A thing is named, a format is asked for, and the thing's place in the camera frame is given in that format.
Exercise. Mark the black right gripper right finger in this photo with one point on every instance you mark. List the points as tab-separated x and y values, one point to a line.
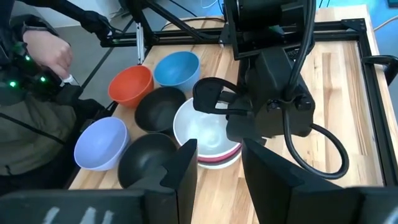
280	193

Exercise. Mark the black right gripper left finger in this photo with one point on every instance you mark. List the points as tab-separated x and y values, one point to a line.
180	193

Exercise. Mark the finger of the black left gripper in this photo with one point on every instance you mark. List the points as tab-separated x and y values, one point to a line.
202	93
242	127

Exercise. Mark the blue bowl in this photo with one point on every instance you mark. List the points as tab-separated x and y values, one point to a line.
177	70

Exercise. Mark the white bowl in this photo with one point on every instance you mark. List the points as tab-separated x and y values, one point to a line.
202	130
217	165

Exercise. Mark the black bowl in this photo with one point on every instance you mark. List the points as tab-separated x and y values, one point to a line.
158	110
140	158

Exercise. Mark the orange-red bowl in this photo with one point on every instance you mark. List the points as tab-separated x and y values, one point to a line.
130	85

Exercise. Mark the lavender bowl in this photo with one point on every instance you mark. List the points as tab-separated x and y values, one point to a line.
99	143

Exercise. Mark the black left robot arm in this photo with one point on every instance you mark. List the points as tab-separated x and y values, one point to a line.
258	15

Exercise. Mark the maroon bowl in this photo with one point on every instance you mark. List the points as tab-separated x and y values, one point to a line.
224	158

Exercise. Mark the white metal bar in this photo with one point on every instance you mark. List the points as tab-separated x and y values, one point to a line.
140	43

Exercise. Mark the person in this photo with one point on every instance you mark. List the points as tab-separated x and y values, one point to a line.
31	133

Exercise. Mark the person's hand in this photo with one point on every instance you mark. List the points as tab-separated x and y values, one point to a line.
46	49

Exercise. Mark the black corner bracket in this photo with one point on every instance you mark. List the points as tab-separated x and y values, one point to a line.
354	28

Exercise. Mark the black aluminium table frame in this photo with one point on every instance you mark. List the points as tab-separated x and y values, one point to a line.
377	124

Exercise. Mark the black frame hook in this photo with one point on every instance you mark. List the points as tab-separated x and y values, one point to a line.
391	67

